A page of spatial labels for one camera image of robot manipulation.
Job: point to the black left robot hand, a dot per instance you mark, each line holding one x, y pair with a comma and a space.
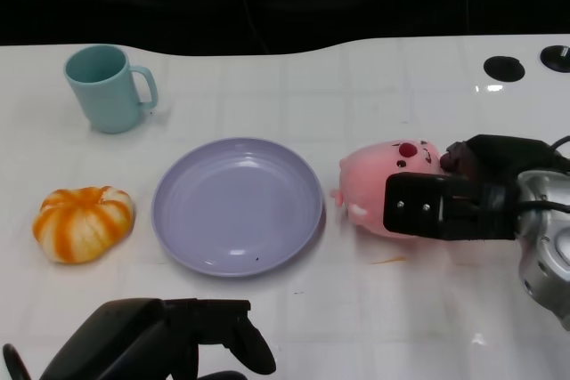
133, 340

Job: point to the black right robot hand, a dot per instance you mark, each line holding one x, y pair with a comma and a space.
414, 206

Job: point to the pink plush doll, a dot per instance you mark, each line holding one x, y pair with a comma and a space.
365, 175

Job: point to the lavender plastic plate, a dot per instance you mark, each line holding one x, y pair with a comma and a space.
236, 206

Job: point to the orange striped pumpkin toy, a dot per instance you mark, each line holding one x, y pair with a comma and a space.
80, 224

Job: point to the flat black round table cap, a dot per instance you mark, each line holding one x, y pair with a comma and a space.
504, 68

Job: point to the black table cap with stem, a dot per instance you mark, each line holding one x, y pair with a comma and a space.
556, 59

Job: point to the teal plastic mug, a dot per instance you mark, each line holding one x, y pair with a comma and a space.
107, 99

